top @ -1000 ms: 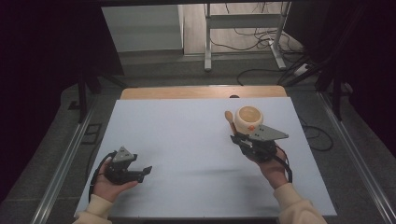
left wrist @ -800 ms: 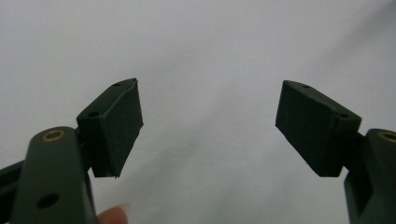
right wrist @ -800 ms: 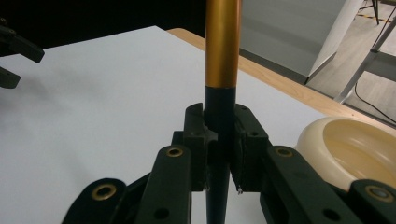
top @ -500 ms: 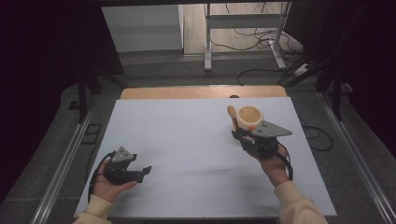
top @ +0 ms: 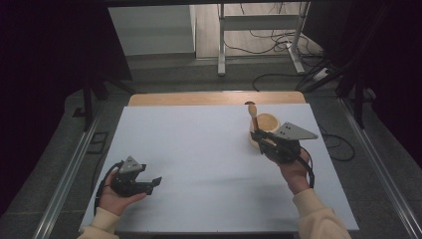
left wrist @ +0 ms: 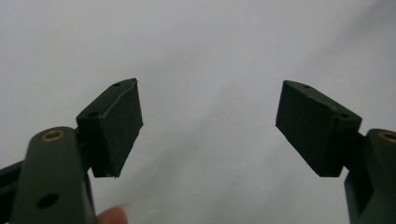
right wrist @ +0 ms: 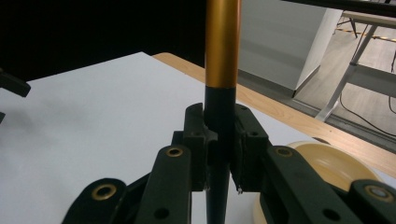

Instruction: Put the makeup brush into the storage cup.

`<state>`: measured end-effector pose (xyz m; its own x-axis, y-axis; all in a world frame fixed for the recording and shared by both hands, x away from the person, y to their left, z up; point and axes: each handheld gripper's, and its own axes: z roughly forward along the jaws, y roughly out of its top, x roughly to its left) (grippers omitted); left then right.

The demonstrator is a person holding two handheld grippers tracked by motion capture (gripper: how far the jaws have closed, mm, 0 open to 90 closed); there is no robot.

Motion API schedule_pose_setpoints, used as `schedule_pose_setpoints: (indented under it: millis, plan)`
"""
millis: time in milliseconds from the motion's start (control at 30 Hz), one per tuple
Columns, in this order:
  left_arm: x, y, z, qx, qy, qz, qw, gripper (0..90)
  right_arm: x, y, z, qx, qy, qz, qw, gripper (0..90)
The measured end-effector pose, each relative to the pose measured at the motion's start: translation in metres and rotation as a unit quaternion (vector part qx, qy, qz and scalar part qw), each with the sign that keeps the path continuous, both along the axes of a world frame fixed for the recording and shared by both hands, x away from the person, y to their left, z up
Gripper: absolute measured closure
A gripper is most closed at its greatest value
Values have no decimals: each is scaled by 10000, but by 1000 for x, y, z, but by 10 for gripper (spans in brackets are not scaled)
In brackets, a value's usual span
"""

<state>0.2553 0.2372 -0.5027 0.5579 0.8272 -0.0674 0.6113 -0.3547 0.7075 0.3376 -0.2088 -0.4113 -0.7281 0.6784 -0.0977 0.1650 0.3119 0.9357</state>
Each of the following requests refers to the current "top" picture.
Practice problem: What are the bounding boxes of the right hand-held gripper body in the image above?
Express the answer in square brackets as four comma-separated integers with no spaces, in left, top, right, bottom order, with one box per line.
[263,120,319,165]

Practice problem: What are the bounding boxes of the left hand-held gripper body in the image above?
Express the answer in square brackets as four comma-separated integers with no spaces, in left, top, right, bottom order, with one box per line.
[109,155,154,198]

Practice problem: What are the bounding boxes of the wooden bowl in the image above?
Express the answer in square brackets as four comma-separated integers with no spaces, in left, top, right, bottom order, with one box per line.
[248,113,283,149]

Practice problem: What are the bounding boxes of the wooden spoon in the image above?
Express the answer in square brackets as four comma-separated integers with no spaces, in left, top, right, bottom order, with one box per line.
[247,103,261,133]

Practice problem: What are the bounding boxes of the person's left hand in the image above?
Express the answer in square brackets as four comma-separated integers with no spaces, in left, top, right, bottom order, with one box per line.
[98,166,148,217]

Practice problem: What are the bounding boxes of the person's right hand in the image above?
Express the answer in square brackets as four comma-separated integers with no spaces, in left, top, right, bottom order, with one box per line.
[277,148,312,195]

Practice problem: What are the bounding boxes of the white board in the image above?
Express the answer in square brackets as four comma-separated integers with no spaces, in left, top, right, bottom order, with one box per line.
[80,103,360,233]

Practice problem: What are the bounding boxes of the white power strip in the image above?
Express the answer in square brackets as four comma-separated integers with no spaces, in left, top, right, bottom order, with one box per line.
[313,67,331,82]

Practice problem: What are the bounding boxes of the black stand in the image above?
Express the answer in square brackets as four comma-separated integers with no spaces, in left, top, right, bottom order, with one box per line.
[333,66,377,130]
[72,76,137,132]

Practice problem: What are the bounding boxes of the white cabinet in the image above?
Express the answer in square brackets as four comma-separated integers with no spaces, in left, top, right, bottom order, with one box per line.
[107,4,197,57]

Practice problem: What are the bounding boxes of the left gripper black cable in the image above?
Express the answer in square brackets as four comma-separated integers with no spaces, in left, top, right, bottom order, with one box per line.
[93,160,125,217]

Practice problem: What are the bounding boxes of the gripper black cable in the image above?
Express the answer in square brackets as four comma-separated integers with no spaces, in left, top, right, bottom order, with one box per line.
[93,160,125,217]
[298,145,316,189]

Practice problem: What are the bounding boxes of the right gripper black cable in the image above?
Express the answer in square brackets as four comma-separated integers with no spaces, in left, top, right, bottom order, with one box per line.
[298,145,316,189]

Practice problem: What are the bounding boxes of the black floor frame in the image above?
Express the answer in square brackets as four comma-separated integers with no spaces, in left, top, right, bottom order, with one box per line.
[86,130,110,155]

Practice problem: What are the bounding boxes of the metal floor rail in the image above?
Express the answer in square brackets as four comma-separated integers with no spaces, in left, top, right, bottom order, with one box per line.
[32,102,105,239]
[337,97,422,239]

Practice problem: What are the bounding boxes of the black floor cable loop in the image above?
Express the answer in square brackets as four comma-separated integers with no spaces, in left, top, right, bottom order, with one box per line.
[317,124,356,163]

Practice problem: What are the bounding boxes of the tangled black floor cables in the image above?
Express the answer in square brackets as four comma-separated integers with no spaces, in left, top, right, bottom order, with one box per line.
[222,3,324,93]

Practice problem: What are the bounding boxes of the white metal desk frame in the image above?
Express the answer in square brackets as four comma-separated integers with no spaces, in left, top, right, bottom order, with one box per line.
[217,2,312,78]

